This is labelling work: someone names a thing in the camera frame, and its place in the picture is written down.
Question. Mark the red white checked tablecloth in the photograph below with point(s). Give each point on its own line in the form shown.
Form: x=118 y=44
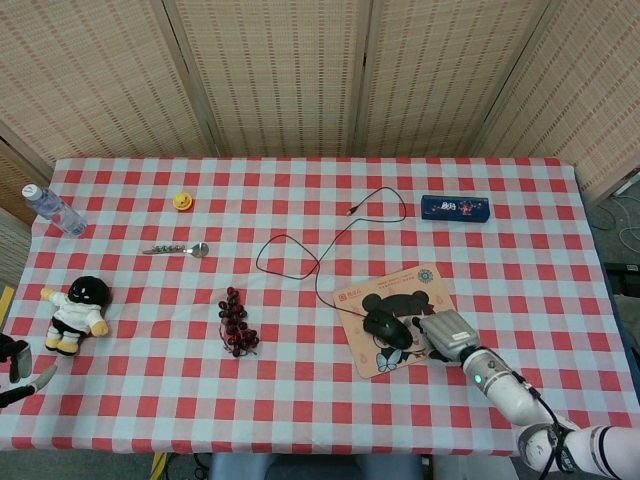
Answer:
x=300 y=400

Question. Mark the blue grey robot torso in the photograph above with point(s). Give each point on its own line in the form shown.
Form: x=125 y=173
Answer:
x=300 y=470

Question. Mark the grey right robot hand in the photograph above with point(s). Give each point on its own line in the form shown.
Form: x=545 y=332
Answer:
x=447 y=332

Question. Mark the dark red grape bunch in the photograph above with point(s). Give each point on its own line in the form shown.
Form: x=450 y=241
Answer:
x=235 y=320

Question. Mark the clear plastic water bottle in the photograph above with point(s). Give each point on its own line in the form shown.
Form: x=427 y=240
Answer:
x=55 y=210

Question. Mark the black computer mouse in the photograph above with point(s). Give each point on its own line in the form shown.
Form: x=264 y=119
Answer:
x=387 y=327

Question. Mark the orange cartoon girl mouse pad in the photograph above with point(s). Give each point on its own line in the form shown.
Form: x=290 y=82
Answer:
x=395 y=290

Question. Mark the yellow duck toy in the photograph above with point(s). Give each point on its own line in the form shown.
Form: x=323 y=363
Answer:
x=183 y=201

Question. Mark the woven bamboo folding screen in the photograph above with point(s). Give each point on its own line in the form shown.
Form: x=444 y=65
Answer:
x=300 y=75

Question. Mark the dark blue printed box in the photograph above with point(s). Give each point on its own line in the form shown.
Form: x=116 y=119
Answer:
x=455 y=207

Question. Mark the black grey left robot hand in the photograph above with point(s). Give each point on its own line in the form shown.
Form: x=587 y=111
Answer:
x=17 y=355

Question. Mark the black floor equipment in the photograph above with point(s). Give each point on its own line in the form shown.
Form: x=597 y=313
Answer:
x=627 y=280

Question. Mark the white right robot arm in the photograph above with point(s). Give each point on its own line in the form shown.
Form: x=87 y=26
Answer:
x=505 y=390

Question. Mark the plush doll with black hair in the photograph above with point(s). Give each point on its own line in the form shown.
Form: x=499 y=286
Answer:
x=75 y=310

